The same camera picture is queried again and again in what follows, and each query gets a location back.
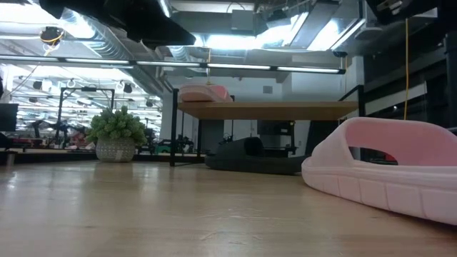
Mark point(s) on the long linear ceiling light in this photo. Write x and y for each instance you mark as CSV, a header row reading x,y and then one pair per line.
x,y
235,66

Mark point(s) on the black metal table frame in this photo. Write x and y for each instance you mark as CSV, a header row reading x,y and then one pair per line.
x,y
53,158

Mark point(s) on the dark computer monitor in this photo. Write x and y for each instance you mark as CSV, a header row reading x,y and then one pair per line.
x,y
8,117

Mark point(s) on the pink foam slide sandal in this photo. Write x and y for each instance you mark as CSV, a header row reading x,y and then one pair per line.
x,y
200,94
392,192

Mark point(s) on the black foam slide sandal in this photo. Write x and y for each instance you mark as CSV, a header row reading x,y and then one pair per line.
x,y
250,160

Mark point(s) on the black equipment cart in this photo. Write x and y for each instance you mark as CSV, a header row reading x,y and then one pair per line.
x,y
276,130

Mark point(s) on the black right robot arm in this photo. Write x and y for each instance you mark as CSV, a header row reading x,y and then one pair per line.
x,y
421,7

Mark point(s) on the spiky green plant in pot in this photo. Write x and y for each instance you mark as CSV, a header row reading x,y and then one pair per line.
x,y
116,128

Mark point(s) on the wooden shelf with black legs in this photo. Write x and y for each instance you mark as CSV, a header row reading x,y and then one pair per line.
x,y
267,110

